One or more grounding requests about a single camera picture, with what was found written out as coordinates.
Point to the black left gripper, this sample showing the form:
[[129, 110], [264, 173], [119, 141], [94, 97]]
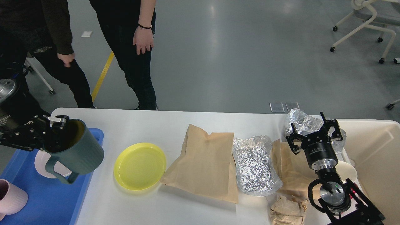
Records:
[[29, 130]]

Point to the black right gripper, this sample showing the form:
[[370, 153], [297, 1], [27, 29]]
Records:
[[317, 146]]

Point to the dark green mug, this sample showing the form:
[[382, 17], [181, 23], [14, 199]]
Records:
[[76, 149]]

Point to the yellow round plate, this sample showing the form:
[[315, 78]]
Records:
[[140, 166]]

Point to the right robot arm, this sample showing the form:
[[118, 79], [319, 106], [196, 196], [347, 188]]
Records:
[[343, 202]]

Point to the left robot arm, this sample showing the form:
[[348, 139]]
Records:
[[15, 95]]

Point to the crumpled foil container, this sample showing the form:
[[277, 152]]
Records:
[[306, 124]]

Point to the grey chair left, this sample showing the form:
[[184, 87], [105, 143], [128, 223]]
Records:
[[32, 69]]

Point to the white round plate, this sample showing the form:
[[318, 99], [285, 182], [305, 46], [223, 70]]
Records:
[[40, 161]]

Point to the floor outlet cover plates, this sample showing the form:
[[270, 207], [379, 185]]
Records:
[[282, 107]]

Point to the white paper cup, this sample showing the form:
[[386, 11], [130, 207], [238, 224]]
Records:
[[346, 171]]

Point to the beige plastic bin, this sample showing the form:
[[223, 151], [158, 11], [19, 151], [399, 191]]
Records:
[[374, 147]]

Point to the crumpled brown paper ball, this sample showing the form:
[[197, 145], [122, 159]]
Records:
[[288, 211]]

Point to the blue plastic tray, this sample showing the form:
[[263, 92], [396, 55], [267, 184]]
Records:
[[50, 202]]

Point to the pink mug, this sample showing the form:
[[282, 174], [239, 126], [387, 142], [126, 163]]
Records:
[[12, 198]]

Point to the large brown paper bag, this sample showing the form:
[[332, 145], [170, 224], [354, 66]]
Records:
[[206, 166]]

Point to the person in black pants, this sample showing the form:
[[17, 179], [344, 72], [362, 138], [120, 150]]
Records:
[[128, 27]]

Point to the white office chair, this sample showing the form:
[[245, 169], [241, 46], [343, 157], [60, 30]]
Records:
[[375, 15]]

